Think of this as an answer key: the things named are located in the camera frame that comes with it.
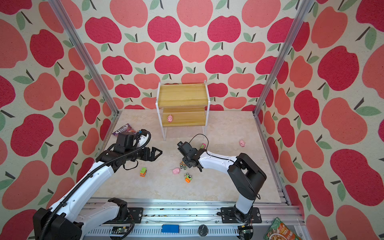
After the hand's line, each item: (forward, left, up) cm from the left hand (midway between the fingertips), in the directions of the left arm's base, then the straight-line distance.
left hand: (157, 151), depth 78 cm
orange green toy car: (-5, +11, -16) cm, 20 cm away
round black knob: (-34, -22, -8) cm, 41 cm away
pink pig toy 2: (+16, -53, -16) cm, 58 cm away
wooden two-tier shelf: (+20, -13, +15) cm, 28 cm away
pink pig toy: (+24, -4, 0) cm, 24 cm away
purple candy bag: (+28, +30, -16) cm, 44 cm away
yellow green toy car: (-1, -13, -16) cm, 20 cm away
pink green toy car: (+13, -26, -15) cm, 33 cm away
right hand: (+5, -19, -13) cm, 24 cm away
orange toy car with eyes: (-8, -16, -16) cm, 24 cm away
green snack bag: (-34, -59, -16) cm, 70 cm away
